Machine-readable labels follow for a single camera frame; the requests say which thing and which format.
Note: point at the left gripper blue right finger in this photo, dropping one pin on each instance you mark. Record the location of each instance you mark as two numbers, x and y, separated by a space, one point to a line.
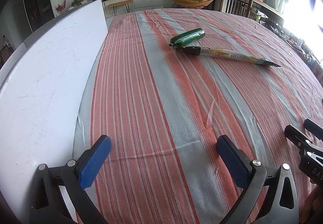
236 161

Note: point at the striped red grey tablecloth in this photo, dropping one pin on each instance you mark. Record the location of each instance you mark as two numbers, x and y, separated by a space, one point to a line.
164 111

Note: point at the leafy plant white vase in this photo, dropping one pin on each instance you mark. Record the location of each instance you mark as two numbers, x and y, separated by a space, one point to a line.
76 3

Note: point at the long black noodle snack packet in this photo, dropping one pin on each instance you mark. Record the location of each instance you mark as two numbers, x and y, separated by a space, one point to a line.
226 54

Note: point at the small wooden bench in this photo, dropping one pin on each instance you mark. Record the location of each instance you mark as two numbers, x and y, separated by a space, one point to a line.
125 3

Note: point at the cluttered side table items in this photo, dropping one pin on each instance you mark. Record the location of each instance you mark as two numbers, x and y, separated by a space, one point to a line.
298 45

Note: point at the dark wooden railing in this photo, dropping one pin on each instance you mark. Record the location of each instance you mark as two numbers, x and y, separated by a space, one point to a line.
245 8

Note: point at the green sausage snack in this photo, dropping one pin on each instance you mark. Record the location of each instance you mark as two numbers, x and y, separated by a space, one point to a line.
187 38

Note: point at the white cardboard storage box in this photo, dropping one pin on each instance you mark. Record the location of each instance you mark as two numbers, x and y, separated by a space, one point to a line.
42 85

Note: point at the red flower vase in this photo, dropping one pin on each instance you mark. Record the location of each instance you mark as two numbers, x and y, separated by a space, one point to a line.
60 8

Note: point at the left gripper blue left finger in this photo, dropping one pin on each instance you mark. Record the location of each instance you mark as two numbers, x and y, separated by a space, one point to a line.
91 161

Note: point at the white TV cabinet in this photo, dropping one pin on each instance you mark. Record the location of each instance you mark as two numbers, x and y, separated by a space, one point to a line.
138 5

